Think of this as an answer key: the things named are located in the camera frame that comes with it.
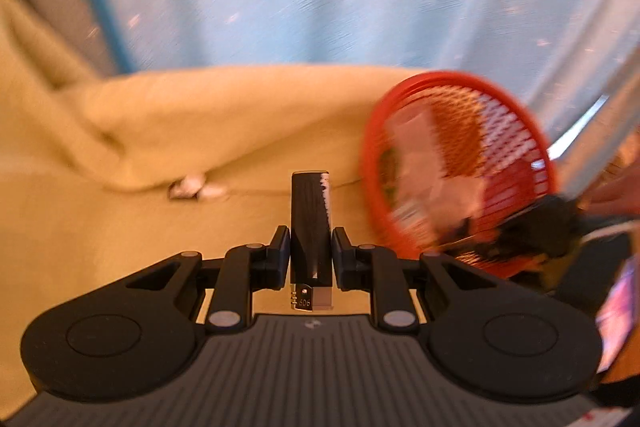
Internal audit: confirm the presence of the black rectangular lighter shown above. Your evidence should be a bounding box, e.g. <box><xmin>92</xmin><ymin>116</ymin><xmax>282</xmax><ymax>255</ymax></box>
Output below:
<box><xmin>290</xmin><ymin>171</ymin><xmax>333</xmax><ymax>312</ymax></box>

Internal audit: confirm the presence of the red plastic mesh basket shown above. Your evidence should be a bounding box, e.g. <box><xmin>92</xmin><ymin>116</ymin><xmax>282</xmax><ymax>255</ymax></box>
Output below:
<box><xmin>360</xmin><ymin>70</ymin><xmax>558</xmax><ymax>259</ymax></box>

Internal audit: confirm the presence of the long white ointment box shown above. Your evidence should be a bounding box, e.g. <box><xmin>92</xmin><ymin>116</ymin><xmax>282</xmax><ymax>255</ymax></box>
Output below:
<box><xmin>386</xmin><ymin>103</ymin><xmax>442</xmax><ymax>245</ymax></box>

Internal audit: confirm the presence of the person right hand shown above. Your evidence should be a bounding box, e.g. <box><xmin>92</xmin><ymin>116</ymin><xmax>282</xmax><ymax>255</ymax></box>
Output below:
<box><xmin>585</xmin><ymin>160</ymin><xmax>640</xmax><ymax>216</ymax></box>

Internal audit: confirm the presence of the yellow-green blanket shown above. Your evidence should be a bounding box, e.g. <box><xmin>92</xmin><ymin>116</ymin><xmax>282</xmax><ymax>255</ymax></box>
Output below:
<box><xmin>1</xmin><ymin>0</ymin><xmax>410</xmax><ymax>416</ymax></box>

